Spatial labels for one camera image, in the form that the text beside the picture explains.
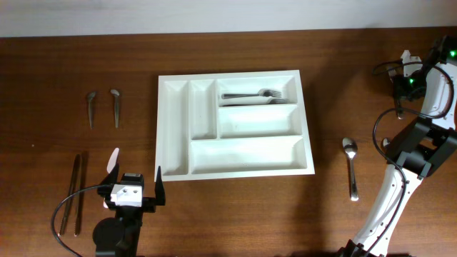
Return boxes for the left dark chopstick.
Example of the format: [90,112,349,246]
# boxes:
[58,154,81,236]

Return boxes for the small metal spoon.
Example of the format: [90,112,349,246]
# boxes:
[86,91,96,129]
[110,89,120,128]

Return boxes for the metal fork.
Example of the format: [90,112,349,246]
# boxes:
[222,99,292,107]
[221,89,282,99]
[394,99,405,120]

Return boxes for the white plastic cutlery tray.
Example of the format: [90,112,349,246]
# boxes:
[155,70,315,181]

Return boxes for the right dark chopstick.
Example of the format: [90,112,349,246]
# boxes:
[74,151,89,237]

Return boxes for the right small metal spoon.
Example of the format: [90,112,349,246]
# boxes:
[110,89,120,128]

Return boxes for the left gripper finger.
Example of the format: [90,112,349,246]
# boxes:
[101,163,119,185]
[154,166,166,206]

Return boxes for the dark chopstick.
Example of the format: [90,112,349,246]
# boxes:
[58,154,81,236]
[74,151,89,237]

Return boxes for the metal fork in tray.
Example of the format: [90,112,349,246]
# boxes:
[222,99,292,107]

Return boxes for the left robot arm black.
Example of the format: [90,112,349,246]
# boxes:
[92,164,166,256]

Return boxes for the left small metal spoon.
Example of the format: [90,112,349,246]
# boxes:
[86,91,96,129]

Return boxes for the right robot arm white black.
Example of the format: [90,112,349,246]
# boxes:
[336,36,456,257]

